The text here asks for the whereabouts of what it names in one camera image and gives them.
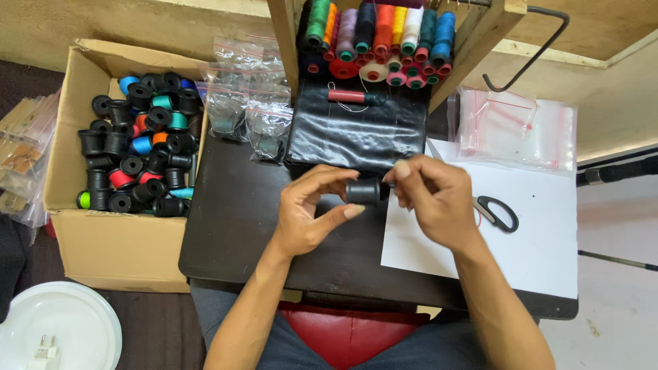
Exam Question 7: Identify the person's right hand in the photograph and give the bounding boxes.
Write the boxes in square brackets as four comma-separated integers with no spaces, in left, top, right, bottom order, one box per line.
[383,154,482,253]

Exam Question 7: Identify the person's left hand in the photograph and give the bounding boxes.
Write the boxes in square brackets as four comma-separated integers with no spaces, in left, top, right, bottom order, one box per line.
[272,164,367,258]

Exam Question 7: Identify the black thread spool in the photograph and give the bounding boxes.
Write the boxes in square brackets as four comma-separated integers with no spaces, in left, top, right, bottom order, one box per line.
[345,177,385,207]

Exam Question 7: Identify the black leather cloth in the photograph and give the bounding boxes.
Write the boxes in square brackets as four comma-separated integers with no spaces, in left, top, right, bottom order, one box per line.
[284,78,430,176]

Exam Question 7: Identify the red thread cone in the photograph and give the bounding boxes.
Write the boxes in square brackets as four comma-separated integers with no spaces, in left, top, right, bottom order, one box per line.
[327,89,387,108]

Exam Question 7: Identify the stack of empty zip bags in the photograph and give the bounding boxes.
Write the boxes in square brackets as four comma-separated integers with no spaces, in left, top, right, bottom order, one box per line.
[446,85,578,174]

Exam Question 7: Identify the wooden thread rack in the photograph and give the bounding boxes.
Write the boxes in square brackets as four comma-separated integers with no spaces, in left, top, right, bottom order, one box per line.
[266,0,528,113]

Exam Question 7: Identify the row of colourful thread cones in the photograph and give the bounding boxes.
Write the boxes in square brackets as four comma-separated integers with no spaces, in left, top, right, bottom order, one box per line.
[297,0,457,90]

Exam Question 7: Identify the white paper sheet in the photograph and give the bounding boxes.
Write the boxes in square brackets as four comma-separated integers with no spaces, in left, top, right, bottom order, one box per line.
[380,137,580,300]

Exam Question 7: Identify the red cushioned stool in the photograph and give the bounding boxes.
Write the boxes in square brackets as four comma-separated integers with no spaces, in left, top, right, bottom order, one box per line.
[277,301,431,370]

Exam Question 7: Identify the pile of bagged spools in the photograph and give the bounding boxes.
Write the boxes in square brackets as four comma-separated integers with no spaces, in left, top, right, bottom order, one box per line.
[197,34,294,166]

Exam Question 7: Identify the person's grey shorts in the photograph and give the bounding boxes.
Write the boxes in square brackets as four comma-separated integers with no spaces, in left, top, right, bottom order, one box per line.
[190,284,491,370]

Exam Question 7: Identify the black bent metal rod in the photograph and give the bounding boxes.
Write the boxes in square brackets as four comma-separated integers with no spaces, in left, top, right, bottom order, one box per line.
[482,5,571,94]

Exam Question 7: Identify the thick black pole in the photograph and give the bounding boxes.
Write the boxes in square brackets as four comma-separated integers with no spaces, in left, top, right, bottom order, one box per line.
[576,154,658,187]

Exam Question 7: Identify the thin black rod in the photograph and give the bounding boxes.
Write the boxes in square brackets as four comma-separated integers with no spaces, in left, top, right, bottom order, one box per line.
[578,250,658,272]

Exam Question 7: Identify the heap of mixed thread spools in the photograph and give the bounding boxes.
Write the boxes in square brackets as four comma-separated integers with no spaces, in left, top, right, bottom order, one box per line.
[76,71,205,218]

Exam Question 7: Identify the brown cardboard box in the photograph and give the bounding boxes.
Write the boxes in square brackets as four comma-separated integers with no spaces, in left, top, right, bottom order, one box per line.
[43,38,209,294]

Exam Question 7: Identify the white round plastic lid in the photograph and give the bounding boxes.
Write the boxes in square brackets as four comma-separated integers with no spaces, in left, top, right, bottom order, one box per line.
[0,281,123,370]

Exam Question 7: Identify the heap of clear card packets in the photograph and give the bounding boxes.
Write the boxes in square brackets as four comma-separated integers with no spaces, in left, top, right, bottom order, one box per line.
[0,88,63,230]

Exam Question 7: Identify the white plug adapter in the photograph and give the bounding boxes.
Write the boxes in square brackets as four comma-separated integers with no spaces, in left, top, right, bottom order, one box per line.
[28,334,62,370]

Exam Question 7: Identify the black handled scissors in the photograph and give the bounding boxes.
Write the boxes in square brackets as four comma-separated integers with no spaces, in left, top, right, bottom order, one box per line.
[425,139,520,234]

